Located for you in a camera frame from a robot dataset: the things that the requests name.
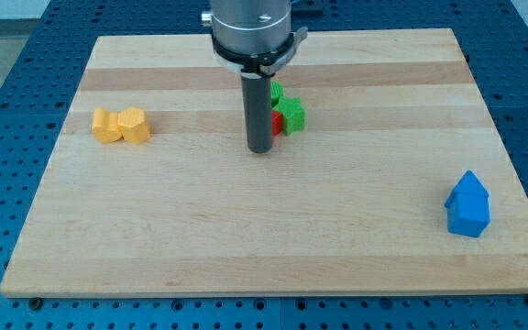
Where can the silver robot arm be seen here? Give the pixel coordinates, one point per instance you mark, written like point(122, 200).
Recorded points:
point(249, 27)

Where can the green block behind star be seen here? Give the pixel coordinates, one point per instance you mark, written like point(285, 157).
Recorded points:
point(276, 92)

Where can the red block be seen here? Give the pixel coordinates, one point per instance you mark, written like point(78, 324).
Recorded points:
point(276, 122)

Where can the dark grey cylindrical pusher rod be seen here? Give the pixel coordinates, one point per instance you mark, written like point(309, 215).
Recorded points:
point(256, 96)

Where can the black clamp with grey lever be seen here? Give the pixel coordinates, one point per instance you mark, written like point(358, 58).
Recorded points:
point(263, 65)

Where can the wooden board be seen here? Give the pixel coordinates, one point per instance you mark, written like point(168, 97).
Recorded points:
point(354, 204)

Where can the yellow hexagon block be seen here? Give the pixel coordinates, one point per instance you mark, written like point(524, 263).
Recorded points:
point(134, 125)

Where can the yellow heart block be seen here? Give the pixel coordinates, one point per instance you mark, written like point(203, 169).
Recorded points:
point(105, 126)

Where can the blue house-shaped block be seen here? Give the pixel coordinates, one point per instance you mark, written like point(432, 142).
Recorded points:
point(468, 207)

